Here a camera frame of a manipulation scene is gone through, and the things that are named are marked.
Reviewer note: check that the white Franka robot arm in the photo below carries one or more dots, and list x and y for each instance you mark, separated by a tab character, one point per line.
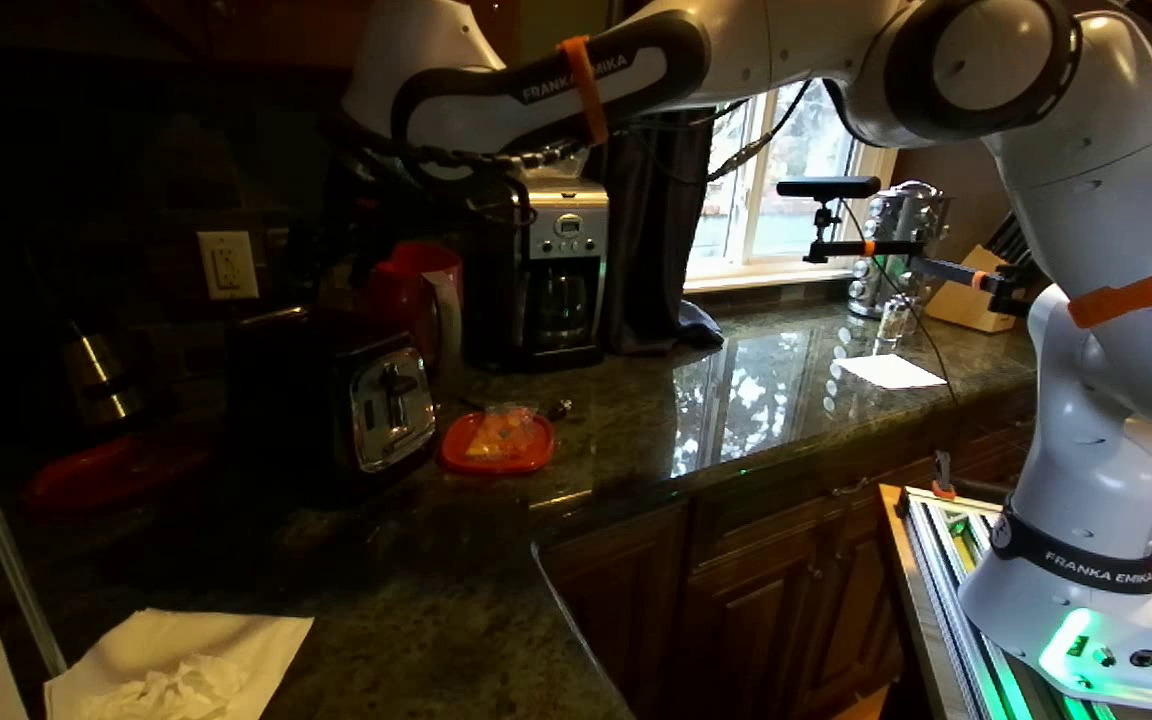
1081	266

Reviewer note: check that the white cloth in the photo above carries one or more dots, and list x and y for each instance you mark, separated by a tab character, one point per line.
178	667

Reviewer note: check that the kitchen window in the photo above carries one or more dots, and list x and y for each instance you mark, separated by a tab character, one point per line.
777	185

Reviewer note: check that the red water pitcher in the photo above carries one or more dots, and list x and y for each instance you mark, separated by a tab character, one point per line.
415	285

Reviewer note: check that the white wall outlet plate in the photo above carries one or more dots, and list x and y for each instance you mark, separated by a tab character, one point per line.
229	266

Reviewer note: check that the white paper sheet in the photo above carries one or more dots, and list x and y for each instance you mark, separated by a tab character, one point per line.
889	369

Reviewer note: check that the orange plate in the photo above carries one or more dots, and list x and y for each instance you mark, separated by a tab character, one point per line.
496	440

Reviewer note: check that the wooden knife block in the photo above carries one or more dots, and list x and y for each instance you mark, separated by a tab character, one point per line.
971	295

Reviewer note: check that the tall black appliance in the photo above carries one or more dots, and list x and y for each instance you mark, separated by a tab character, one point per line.
658	235

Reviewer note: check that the black camera on stand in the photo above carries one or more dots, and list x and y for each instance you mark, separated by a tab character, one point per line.
824	200

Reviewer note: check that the wooden base cabinet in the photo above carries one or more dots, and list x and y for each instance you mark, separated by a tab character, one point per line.
737	601

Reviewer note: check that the silver black coffee maker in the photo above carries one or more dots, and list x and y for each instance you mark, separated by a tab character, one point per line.
551	266

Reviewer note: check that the chrome faucet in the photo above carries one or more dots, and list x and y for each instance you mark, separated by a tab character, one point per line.
898	244

